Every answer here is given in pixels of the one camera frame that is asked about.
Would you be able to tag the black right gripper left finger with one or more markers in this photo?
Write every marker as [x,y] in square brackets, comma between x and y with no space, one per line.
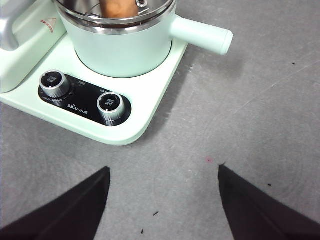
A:
[70,215]

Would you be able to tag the mint green breakfast machine base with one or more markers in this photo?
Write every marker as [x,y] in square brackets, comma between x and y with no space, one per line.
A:
[150,100]

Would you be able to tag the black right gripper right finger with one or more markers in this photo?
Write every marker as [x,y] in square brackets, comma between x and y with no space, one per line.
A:
[260,215]

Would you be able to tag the mint green steamer pot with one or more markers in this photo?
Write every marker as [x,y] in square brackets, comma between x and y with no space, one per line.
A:
[120,52]

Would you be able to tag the brown potato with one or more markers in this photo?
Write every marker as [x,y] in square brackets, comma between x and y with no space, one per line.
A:
[117,7]

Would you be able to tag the silver control knob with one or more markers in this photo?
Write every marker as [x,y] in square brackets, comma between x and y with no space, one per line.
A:
[110,105]
[53,82]

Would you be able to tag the red triangular warning sticker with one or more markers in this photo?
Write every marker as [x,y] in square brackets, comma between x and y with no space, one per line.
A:
[48,25]

